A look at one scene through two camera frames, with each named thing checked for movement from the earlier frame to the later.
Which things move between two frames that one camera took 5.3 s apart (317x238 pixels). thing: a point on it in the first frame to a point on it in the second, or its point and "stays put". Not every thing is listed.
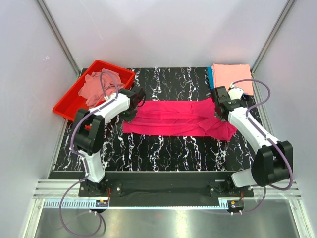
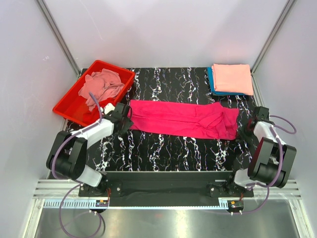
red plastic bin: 72,100 stays put
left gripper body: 129,115 to 127,124
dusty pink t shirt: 91,91 stays put
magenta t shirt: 190,118 stays put
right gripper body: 216,106 to 247,132
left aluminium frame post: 61,39 stays put
